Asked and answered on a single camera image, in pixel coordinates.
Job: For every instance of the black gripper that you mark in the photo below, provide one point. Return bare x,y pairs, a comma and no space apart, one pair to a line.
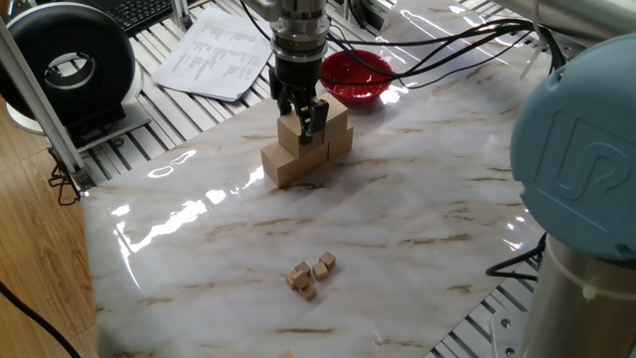
298,74

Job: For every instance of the large wooden cube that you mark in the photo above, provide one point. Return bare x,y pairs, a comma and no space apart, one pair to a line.
343,141
286,354
315,156
280,166
335,119
290,135

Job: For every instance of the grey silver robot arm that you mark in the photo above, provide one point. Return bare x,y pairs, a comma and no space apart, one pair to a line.
576,159

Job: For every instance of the white printed paper stack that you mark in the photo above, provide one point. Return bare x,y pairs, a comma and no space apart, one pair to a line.
208,59

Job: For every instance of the red glossy bowl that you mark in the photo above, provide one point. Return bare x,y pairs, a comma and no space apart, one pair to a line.
358,79

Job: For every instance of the white marble pattern board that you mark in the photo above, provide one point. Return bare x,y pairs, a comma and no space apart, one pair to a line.
348,224

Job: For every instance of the short metal upright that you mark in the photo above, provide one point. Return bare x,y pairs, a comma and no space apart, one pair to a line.
181,15

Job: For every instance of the small wooden cube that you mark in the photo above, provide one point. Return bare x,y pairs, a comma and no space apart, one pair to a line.
308,292
298,279
303,267
320,271
327,259

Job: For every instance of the black computer keyboard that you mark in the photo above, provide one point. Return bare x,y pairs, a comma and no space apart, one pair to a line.
139,12

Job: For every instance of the white wrist mount housing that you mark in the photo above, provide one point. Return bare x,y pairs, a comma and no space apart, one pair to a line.
261,7

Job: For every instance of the aluminium frame post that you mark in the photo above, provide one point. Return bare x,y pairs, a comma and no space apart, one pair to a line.
45,114

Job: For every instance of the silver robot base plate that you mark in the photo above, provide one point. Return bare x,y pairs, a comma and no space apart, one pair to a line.
504,338

